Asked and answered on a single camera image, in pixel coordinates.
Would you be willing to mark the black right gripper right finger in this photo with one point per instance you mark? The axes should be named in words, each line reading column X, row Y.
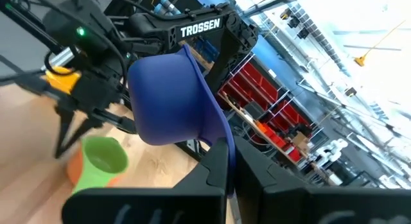
column 305, row 206

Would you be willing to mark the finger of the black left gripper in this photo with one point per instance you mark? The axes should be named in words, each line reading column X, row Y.
column 82, row 131
column 63, row 127

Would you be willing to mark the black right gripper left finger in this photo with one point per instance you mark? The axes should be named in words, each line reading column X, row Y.
column 160, row 206

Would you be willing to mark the green measuring cup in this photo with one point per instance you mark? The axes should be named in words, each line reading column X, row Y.
column 102, row 160

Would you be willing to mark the orange measuring cup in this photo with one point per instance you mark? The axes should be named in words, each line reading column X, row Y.
column 73, row 167

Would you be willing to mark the navy blue measuring cup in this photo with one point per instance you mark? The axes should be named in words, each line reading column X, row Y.
column 167, row 99

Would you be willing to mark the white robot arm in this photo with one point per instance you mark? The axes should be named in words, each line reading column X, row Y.
column 330, row 151

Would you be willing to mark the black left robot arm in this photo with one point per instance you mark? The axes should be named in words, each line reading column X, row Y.
column 199, row 26

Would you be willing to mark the shelf with red bins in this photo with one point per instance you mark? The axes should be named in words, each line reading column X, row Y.
column 257, row 89

